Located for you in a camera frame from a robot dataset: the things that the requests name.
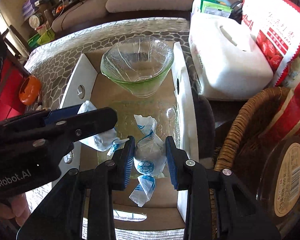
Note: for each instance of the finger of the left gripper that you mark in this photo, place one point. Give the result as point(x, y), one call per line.
point(84, 125)
point(60, 114)

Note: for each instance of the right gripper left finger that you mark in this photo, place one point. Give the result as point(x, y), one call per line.
point(124, 161)

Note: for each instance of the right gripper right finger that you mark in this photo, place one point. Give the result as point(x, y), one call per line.
point(176, 159)

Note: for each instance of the white blue candy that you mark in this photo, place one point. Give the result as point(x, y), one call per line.
point(105, 141)
point(149, 160)

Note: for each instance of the clear green glass bowl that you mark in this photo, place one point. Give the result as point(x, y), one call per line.
point(138, 64)

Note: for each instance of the orange ceramic ashtray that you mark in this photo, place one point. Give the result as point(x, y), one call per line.
point(30, 90)

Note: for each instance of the white cardboard box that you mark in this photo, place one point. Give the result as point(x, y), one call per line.
point(171, 106)

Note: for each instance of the red gift box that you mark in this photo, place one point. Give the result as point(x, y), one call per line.
point(10, 84)

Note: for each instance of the wicker basket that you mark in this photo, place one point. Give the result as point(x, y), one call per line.
point(252, 119)

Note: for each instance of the white plastic jug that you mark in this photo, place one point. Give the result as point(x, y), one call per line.
point(229, 64)

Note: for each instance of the round brown lidded container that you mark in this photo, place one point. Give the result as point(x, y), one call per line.
point(279, 187)

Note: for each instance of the red white snack bag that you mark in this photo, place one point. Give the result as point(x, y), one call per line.
point(275, 26)

